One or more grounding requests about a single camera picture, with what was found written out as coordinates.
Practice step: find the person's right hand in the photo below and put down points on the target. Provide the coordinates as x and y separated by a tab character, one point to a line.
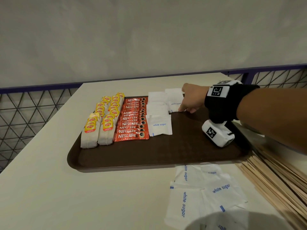
195	96

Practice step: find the person's right fingers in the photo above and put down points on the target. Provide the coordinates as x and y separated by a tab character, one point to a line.
189	108

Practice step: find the white sugar sachet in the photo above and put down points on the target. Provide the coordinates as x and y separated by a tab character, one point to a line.
174	105

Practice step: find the person's right forearm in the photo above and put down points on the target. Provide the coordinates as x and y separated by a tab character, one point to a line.
275	112

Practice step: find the row of white sugar packets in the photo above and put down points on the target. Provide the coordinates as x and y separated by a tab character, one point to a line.
159	124

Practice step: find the brown plastic tray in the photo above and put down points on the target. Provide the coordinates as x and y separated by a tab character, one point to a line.
168	148

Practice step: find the row of red coffee sachets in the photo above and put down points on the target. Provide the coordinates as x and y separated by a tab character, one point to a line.
130	124

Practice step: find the rows of yellow-tagged tea bags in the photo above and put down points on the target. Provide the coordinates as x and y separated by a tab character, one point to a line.
105	122

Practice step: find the pile of white sugar packets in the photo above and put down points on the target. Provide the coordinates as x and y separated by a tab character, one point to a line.
191	203

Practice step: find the pile of wooden stir sticks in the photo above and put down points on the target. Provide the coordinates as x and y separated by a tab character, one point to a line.
283	182

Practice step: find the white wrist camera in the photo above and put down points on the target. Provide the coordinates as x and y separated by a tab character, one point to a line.
217	134

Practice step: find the purple metal rail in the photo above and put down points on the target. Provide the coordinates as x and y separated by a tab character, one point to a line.
36	88

